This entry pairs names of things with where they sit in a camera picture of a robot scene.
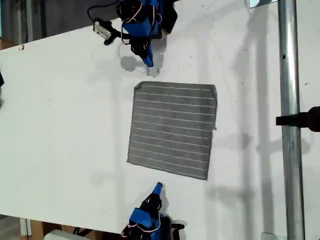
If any grey striped towel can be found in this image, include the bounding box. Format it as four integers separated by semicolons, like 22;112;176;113
126;80;218;181

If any white foam block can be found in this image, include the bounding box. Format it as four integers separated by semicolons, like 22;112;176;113
43;229;85;240

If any brown cardboard box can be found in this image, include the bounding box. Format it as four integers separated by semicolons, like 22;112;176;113
29;219;126;240

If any white table bracket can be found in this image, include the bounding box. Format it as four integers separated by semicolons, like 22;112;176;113
19;217;32;237

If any black camera stalk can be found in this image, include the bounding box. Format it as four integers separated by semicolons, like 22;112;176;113
103;27;131;47

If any black post clamp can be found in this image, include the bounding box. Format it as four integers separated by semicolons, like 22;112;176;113
275;105;320;133

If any steel post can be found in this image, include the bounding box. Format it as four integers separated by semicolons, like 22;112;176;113
277;0;306;240

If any thin black camera cable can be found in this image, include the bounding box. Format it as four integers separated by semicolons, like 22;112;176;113
86;0;121;22

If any black camera box white label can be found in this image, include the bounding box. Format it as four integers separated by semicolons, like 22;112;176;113
92;17;114;41

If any dark object at table side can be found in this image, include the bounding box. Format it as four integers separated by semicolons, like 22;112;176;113
0;71;5;109

